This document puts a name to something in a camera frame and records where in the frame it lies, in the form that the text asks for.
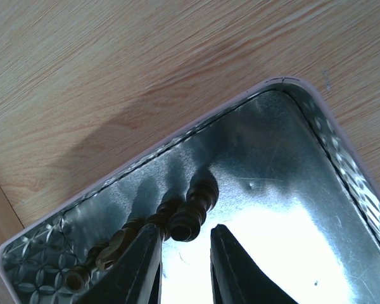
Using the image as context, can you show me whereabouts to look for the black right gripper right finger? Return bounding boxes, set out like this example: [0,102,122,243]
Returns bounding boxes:
[210,224,296,304]

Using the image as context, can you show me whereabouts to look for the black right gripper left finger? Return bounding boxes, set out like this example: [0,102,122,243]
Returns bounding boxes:
[77,224,162,304]

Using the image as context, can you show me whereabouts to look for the dark knight piece in tin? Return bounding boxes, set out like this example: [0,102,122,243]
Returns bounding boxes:
[96,229,131,272]

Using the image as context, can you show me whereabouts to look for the dark pawn piece in tin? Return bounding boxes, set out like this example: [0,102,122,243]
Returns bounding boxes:
[65,265,92,293]

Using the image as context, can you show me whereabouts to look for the dark bishop piece in tin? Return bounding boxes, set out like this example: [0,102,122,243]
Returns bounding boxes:
[168,179,219,242]

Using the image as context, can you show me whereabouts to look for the silver metal tin tray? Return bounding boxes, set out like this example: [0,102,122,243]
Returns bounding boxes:
[0,77,380,303]

